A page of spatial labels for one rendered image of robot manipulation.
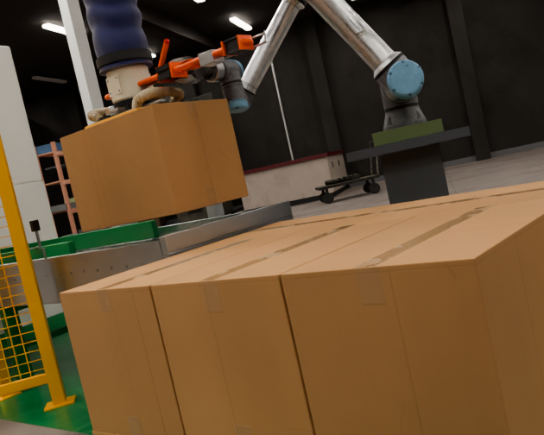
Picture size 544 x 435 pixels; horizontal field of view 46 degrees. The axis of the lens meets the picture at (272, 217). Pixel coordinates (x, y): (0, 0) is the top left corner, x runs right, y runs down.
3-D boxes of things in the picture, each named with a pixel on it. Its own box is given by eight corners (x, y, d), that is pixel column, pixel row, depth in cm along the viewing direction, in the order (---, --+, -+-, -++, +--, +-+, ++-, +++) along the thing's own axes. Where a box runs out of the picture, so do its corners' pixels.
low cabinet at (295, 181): (351, 187, 1442) (343, 149, 1436) (336, 197, 1219) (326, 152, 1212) (273, 204, 1492) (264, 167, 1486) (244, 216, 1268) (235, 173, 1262)
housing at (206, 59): (199, 66, 229) (197, 54, 228) (212, 66, 234) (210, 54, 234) (213, 61, 224) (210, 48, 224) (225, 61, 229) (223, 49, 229)
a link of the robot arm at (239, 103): (251, 110, 273) (243, 82, 273) (248, 107, 262) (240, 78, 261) (230, 116, 274) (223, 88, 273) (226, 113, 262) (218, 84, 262)
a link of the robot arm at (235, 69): (248, 78, 268) (242, 55, 267) (228, 79, 258) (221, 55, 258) (232, 85, 274) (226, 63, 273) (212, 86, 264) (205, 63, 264)
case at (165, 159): (82, 232, 265) (59, 138, 262) (154, 214, 295) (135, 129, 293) (177, 214, 226) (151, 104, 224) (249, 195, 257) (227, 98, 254)
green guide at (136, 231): (-4, 263, 405) (-8, 249, 405) (11, 259, 413) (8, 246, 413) (154, 237, 302) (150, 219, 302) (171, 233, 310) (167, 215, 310)
